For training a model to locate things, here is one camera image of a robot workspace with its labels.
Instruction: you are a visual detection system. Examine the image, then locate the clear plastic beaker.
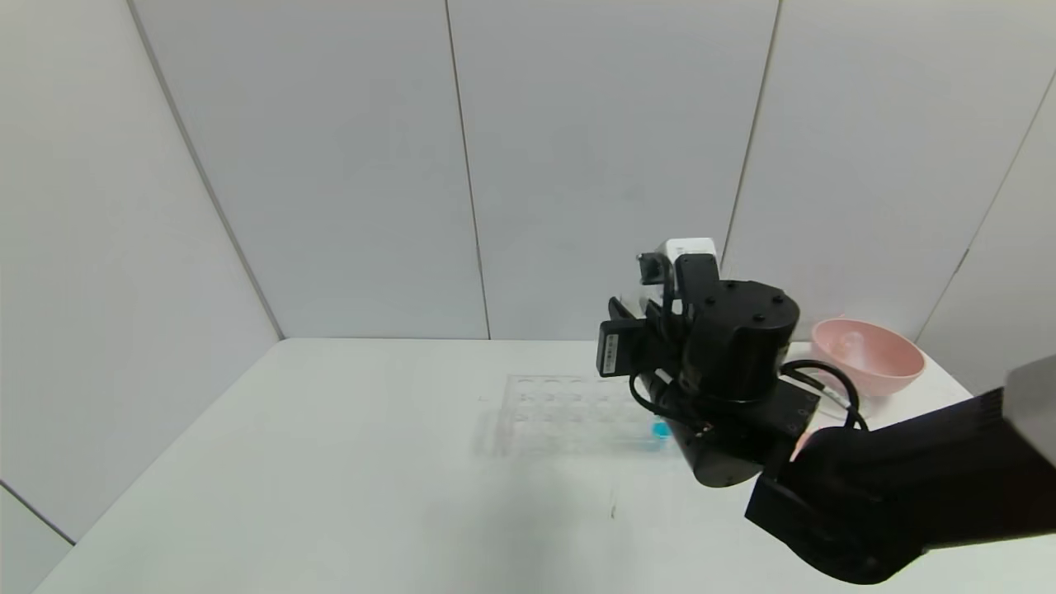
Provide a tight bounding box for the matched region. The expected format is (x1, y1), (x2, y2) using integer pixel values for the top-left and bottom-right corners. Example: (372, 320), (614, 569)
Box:
(790, 363), (860, 460)

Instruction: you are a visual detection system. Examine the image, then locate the pink plastic bowl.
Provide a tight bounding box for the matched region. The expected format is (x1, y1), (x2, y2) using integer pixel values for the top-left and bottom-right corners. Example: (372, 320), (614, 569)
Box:
(810, 319), (926, 399)

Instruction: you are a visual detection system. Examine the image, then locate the black camera cable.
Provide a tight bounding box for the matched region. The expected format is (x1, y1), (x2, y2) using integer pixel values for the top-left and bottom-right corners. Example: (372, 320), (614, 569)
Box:
(629, 359), (869, 431)

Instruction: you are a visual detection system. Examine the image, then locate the clear acrylic test tube rack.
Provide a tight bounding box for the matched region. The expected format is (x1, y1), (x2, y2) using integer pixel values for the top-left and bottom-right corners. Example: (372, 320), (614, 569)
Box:
(474, 373), (687, 459)

